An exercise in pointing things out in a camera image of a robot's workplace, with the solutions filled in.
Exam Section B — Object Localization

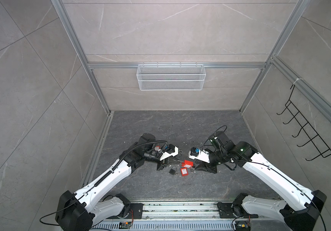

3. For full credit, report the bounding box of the small black padlock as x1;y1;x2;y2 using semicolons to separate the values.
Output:
169;166;177;176

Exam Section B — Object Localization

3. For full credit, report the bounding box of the red padlock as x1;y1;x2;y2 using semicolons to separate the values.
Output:
181;160;194;169
180;167;189;176

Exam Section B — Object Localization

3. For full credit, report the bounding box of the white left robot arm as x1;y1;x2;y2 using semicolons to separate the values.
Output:
52;133;180;231

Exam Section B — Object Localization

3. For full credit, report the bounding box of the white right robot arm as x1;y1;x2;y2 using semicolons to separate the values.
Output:
188;129;327;231

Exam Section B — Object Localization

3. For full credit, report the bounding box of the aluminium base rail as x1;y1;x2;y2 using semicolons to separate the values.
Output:
60;198;302;231

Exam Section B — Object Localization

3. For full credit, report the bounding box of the white wire mesh basket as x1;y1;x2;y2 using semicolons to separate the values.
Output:
136;64;206;91

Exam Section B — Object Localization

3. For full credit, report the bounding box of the black wire hook rack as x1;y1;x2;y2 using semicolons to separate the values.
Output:
276;84;331;162

